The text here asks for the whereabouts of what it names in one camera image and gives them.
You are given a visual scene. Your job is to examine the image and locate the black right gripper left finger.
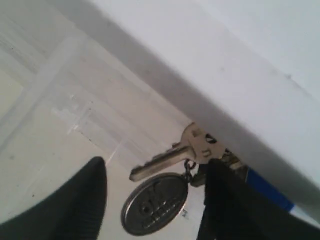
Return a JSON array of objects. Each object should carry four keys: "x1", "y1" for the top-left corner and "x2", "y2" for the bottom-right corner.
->
[{"x1": 0, "y1": 156, "x2": 108, "y2": 240}]

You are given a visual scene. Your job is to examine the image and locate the translucent drawer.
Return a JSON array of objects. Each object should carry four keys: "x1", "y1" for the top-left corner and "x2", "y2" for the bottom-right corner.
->
[{"x1": 0, "y1": 0, "x2": 193, "y2": 240}]

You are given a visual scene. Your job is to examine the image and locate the white translucent plastic drawer cabinet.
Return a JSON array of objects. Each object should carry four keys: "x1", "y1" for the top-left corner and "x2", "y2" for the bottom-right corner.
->
[{"x1": 52, "y1": 0, "x2": 320, "y2": 221}]

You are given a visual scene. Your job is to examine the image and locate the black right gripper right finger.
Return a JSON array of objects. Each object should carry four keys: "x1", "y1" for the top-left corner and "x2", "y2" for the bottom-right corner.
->
[{"x1": 197, "y1": 158, "x2": 320, "y2": 240}]

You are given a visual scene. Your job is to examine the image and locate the keys with blue tag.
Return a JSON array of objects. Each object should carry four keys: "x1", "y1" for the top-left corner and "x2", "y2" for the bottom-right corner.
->
[{"x1": 120, "y1": 121, "x2": 295, "y2": 236}]

